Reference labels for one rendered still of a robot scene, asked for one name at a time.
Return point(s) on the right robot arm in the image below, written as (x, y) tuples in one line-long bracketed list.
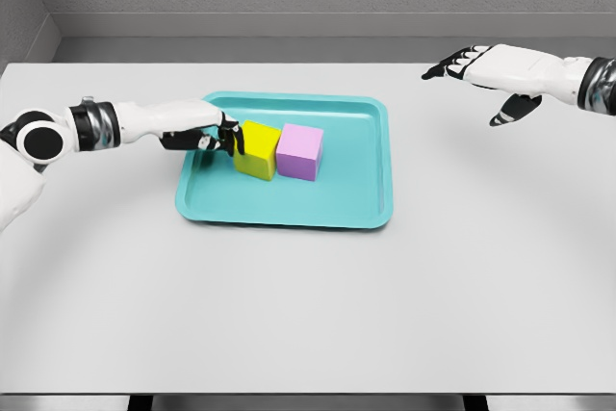
[(584, 81)]

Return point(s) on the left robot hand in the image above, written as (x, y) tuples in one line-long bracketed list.
[(195, 115)]

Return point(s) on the teal tray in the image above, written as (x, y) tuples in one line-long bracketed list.
[(289, 199)]

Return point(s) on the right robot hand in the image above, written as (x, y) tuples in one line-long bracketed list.
[(500, 67)]

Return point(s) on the pink cube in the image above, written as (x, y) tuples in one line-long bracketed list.
[(299, 151)]

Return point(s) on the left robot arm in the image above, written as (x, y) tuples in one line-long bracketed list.
[(96, 124)]

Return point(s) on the yellow cube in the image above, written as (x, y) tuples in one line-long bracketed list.
[(257, 151)]

